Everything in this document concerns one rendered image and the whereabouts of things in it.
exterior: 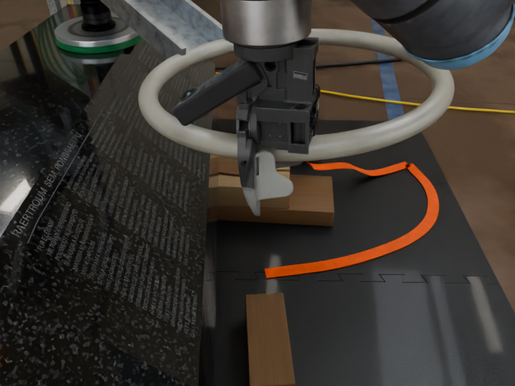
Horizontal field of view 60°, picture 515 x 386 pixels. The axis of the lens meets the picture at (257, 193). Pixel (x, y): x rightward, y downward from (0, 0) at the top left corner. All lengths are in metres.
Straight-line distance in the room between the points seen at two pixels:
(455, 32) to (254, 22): 0.17
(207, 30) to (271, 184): 0.51
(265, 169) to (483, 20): 0.26
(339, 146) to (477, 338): 1.19
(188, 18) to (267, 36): 0.58
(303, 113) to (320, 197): 1.39
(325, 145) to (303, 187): 1.37
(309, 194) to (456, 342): 0.76
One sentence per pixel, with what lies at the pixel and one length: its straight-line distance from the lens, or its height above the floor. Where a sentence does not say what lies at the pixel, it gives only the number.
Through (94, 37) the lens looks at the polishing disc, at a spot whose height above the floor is 0.88.
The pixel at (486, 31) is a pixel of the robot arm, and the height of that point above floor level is 1.12.
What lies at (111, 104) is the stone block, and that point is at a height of 0.82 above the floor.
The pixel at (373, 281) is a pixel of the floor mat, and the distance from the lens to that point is 1.67.
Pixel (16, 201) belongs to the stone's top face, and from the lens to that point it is 0.72.
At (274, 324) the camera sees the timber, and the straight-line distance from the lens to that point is 1.37.
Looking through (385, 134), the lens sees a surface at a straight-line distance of 0.56.
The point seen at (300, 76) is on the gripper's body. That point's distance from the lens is 0.47.
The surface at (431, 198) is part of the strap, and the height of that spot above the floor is 0.02.
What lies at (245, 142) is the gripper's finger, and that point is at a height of 0.99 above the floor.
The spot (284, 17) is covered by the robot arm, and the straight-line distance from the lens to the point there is 0.44.
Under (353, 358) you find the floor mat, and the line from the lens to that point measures 1.47.
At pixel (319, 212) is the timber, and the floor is 0.09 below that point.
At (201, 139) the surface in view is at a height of 0.96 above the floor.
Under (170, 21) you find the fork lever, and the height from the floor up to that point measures 0.95.
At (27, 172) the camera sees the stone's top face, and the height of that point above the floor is 0.85.
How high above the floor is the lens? 1.26
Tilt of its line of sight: 39 degrees down
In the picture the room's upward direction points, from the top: straight up
